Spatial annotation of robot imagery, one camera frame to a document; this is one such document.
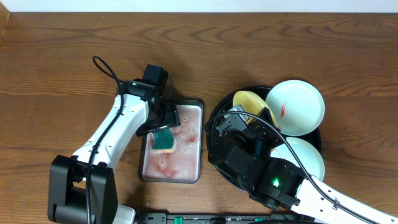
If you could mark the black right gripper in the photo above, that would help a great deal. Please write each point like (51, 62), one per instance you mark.
(263, 132)

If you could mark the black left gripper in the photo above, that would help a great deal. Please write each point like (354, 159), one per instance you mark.
(168, 118)

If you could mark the green and orange sponge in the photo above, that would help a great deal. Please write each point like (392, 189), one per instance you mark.
(164, 141)

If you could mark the yellow plate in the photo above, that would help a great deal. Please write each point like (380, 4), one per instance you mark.
(252, 103)

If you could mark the mint plate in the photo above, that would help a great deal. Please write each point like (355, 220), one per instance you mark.
(298, 107)
(307, 153)

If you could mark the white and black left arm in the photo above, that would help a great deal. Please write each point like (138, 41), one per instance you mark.
(82, 187)

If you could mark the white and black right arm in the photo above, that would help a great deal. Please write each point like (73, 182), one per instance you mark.
(257, 159)

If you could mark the round black tray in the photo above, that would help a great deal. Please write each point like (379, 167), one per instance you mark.
(314, 137)

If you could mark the black rectangular soapy water tray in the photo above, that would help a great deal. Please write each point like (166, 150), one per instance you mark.
(182, 163)

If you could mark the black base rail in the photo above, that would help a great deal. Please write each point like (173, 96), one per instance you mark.
(163, 218)

